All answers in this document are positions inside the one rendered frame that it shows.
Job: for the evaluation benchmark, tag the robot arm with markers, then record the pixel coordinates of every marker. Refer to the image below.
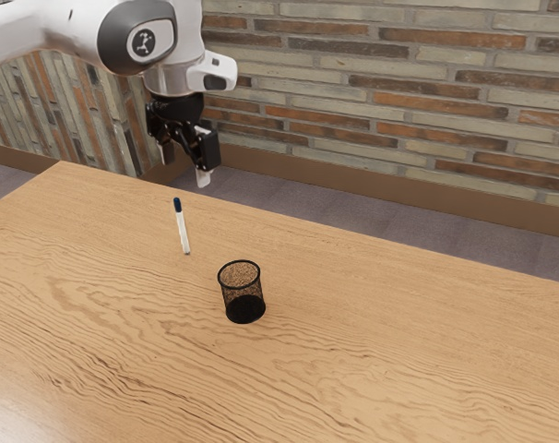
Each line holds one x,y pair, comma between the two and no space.
76,32

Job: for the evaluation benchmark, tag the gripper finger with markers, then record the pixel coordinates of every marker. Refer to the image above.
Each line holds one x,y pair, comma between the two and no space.
205,152
166,148

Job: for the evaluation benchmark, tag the white pen with blue cap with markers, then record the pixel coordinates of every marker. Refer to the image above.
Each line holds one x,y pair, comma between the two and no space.
181,227

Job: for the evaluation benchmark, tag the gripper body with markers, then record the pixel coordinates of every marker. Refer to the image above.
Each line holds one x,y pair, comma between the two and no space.
174,113

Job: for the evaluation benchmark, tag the black mesh pen holder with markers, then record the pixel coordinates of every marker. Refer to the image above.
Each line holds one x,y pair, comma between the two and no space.
241,292

